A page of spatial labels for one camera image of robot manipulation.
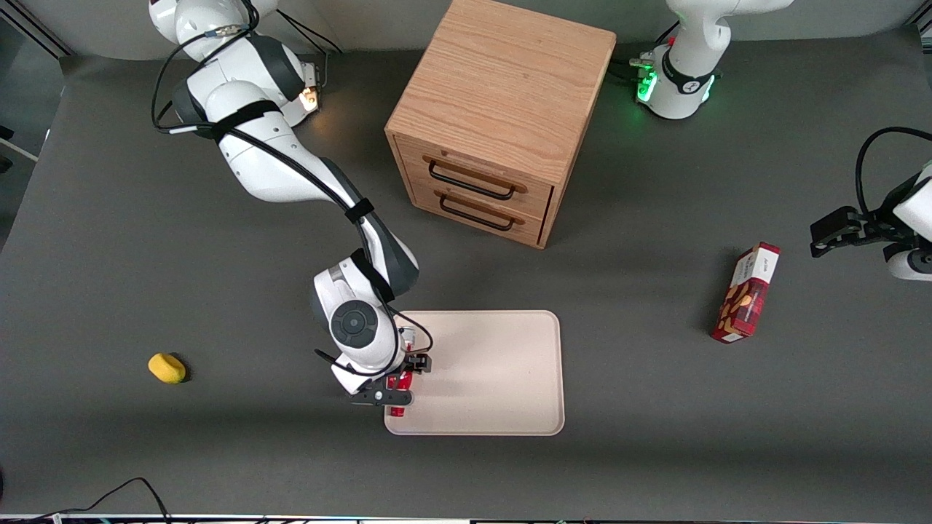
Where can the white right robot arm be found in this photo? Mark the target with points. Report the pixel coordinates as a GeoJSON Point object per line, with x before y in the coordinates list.
{"type": "Point", "coordinates": [269, 167]}

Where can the red plaid cookie box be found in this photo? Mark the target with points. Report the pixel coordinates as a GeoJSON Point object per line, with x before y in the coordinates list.
{"type": "Point", "coordinates": [746, 295]}

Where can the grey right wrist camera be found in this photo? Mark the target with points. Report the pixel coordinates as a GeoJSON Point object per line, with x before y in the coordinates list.
{"type": "Point", "coordinates": [386, 397]}

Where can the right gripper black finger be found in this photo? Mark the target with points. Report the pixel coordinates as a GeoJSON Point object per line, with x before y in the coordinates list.
{"type": "Point", "coordinates": [419, 362]}

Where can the aluminium frame rail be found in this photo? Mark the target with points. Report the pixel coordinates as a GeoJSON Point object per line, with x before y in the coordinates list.
{"type": "Point", "coordinates": [36, 29]}

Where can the wooden drawer cabinet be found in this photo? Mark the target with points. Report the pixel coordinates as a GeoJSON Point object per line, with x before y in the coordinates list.
{"type": "Point", "coordinates": [510, 80]}

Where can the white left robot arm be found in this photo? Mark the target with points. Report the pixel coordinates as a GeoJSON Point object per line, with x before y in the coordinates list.
{"type": "Point", "coordinates": [681, 80]}

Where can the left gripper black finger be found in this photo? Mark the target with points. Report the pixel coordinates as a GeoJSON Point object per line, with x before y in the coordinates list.
{"type": "Point", "coordinates": [837, 229]}

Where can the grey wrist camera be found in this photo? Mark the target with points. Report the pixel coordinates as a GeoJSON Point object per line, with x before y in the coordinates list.
{"type": "Point", "coordinates": [910, 266]}
{"type": "Point", "coordinates": [386, 397]}

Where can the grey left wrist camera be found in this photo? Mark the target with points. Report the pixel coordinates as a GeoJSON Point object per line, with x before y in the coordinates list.
{"type": "Point", "coordinates": [910, 266]}

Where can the red coke bottle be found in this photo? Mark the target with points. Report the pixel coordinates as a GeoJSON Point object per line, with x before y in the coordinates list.
{"type": "Point", "coordinates": [397, 411]}

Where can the wooden drawer front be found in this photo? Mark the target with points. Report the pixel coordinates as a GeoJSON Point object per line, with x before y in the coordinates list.
{"type": "Point", "coordinates": [539, 198]}
{"type": "Point", "coordinates": [426, 196]}

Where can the yellow sponge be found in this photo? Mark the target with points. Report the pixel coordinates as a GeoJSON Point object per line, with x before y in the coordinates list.
{"type": "Point", "coordinates": [167, 367]}

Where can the beige rectangular tray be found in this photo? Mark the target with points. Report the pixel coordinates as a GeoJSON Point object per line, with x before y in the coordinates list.
{"type": "Point", "coordinates": [495, 372]}

